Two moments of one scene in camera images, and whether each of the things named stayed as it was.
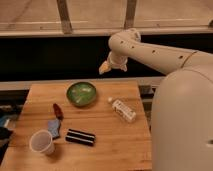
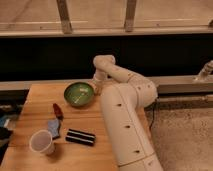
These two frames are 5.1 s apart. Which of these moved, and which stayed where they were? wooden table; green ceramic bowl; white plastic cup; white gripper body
Moved: white gripper body
Stayed: wooden table; green ceramic bowl; white plastic cup
